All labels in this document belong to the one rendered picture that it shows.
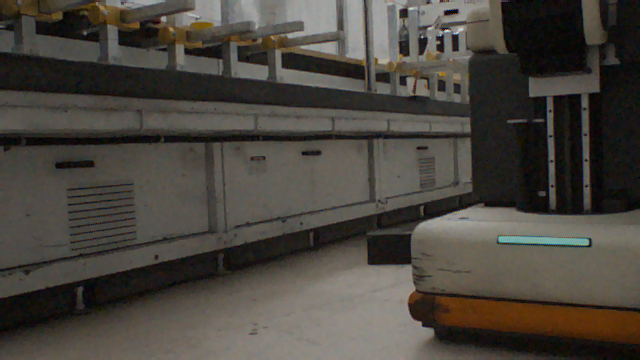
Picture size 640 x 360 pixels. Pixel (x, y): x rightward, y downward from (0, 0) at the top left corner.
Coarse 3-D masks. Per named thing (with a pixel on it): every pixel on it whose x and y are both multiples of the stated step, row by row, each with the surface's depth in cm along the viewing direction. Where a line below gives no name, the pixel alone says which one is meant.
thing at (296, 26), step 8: (280, 24) 206; (288, 24) 205; (296, 24) 203; (304, 24) 205; (256, 32) 211; (264, 32) 210; (272, 32) 208; (280, 32) 206; (288, 32) 206; (208, 40) 222; (216, 40) 220
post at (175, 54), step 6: (168, 18) 191; (174, 18) 190; (180, 18) 192; (168, 24) 192; (174, 24) 190; (180, 24) 192; (168, 48) 192; (174, 48) 191; (180, 48) 192; (168, 54) 192; (174, 54) 191; (180, 54) 192; (168, 60) 192; (174, 60) 191; (180, 60) 192
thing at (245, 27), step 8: (232, 24) 184; (240, 24) 183; (248, 24) 182; (192, 32) 192; (200, 32) 191; (208, 32) 189; (216, 32) 188; (224, 32) 186; (232, 32) 185; (240, 32) 183; (248, 32) 184; (144, 40) 203; (152, 40) 201; (192, 40) 193; (200, 40) 193; (144, 48) 203; (152, 48) 203
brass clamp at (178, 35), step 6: (162, 30) 189; (168, 30) 188; (174, 30) 189; (180, 30) 191; (186, 30) 193; (162, 36) 189; (168, 36) 188; (174, 36) 189; (180, 36) 191; (186, 36) 193; (162, 42) 190; (168, 42) 189; (174, 42) 190; (180, 42) 191; (186, 42) 193; (198, 42) 198; (186, 48) 200; (192, 48) 200
